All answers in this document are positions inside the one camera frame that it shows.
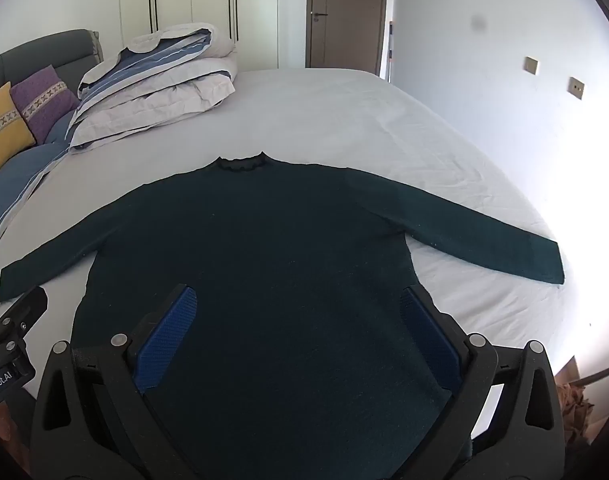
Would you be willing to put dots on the brown crumpled paper bag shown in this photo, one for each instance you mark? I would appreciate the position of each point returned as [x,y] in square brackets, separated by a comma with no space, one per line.
[574,400]

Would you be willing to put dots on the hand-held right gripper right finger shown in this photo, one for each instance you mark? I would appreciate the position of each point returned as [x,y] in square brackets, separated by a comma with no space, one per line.
[429,340]

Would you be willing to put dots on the purple patterned pillow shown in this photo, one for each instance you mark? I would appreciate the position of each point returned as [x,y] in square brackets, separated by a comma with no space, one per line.
[42,102]

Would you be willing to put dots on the dark green sweater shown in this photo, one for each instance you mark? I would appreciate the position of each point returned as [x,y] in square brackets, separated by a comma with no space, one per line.
[284,260]

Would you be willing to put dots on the folded grey blue duvet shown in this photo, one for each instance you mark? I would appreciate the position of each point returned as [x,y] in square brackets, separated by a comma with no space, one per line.
[154,90]

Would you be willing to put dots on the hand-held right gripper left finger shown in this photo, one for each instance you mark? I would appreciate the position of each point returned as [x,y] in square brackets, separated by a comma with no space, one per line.
[170,337]

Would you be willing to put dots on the bed with white sheet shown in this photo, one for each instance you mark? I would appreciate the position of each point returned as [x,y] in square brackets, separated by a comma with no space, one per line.
[334,120]

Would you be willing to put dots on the orange white stick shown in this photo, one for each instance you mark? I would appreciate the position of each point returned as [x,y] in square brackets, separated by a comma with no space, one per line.
[391,50]

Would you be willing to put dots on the brown door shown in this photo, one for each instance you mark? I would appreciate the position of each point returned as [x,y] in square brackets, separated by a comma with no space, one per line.
[347,15]

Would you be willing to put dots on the yellow patterned pillow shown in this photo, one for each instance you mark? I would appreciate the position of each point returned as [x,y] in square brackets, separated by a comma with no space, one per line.
[2,130]

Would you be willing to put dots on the gold wall socket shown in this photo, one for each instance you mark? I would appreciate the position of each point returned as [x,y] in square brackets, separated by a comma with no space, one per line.
[577,88]
[531,66]

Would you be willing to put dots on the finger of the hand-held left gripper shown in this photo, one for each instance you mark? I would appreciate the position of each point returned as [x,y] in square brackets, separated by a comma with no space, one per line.
[27,307]

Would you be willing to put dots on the grey upholstered headboard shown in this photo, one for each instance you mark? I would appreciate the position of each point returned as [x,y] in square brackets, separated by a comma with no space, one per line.
[39,52]

